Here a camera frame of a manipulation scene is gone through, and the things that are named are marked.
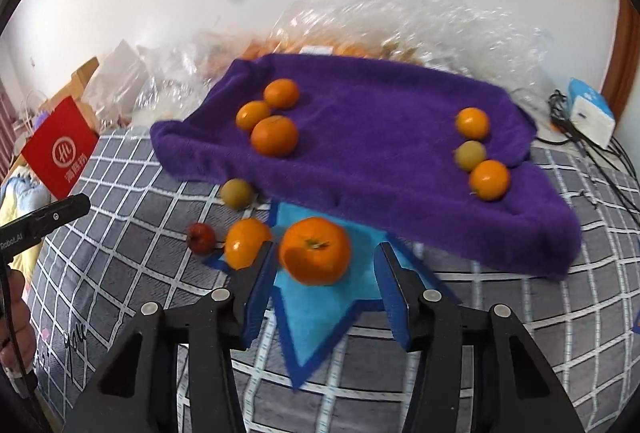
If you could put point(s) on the orange mandarin with stem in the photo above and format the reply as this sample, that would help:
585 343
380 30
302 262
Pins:
281 94

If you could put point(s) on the small orange kumquat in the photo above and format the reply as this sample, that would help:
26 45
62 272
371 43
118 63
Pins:
251 114

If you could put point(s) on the wooden door frame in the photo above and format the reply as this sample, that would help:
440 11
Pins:
623 65

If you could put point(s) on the blue star felt mat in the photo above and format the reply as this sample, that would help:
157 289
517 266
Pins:
312 320

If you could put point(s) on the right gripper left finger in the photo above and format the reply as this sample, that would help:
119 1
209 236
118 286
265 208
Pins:
134 389

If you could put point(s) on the yellow-green small fruit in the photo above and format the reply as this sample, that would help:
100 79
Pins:
468 155

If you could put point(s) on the cardboard box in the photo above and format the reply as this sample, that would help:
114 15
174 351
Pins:
75 89

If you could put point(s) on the clear plastic bag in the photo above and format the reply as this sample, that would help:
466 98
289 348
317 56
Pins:
445 35

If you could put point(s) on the orange mandarin group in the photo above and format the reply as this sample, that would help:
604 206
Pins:
473 123

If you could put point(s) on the red small fruit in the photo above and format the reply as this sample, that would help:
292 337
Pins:
201 239

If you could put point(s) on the left hand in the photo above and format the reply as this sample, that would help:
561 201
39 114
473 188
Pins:
24 332

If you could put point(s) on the purple towel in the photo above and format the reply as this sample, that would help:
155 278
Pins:
376 147

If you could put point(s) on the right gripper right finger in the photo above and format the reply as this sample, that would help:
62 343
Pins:
515 388

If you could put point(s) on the red paper bag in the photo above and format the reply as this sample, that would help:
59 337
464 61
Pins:
60 148

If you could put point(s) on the yellow-green round fruit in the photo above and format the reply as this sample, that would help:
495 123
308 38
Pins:
237 194

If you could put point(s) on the grey checked table cloth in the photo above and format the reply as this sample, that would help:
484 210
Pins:
325 360

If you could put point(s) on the white blue tissue pack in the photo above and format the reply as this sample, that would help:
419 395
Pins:
589 113

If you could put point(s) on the small orange mandarin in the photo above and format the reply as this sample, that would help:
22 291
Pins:
490 180

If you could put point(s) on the grey plastic bag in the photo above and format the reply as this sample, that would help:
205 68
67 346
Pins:
113 89

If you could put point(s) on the large orange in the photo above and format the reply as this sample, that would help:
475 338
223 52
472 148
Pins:
315 251

